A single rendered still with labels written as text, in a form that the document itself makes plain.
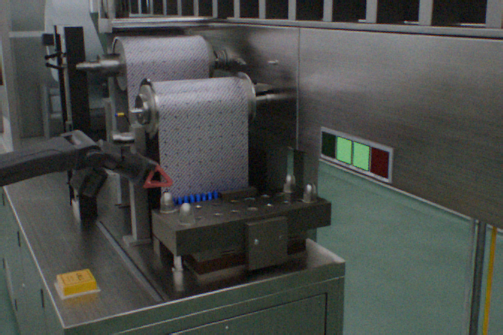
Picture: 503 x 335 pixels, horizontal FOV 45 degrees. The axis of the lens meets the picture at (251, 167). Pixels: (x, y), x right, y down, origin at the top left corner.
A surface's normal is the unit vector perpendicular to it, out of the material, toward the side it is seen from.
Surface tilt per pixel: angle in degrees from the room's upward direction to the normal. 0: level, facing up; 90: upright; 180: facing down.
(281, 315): 90
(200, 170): 90
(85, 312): 0
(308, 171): 90
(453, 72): 90
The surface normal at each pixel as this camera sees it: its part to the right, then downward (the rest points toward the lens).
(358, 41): -0.89, 0.13
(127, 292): 0.00, -0.97
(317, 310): 0.46, 0.23
